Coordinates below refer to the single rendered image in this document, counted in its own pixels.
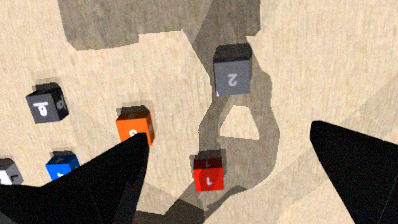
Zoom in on blue block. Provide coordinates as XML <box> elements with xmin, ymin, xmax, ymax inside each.
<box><xmin>45</xmin><ymin>154</ymin><xmax>80</xmax><ymax>180</ymax></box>

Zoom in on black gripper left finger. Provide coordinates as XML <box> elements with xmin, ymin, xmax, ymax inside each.
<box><xmin>0</xmin><ymin>132</ymin><xmax>150</xmax><ymax>224</ymax></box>

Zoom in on orange block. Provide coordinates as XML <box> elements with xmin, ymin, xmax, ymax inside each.
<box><xmin>115</xmin><ymin>111</ymin><xmax>155</xmax><ymax>146</ymax></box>

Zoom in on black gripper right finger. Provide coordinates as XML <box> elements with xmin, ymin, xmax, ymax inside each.
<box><xmin>309</xmin><ymin>121</ymin><xmax>398</xmax><ymax>224</ymax></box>

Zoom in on red block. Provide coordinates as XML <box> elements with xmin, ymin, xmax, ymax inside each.
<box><xmin>193</xmin><ymin>158</ymin><xmax>224</xmax><ymax>192</ymax></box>

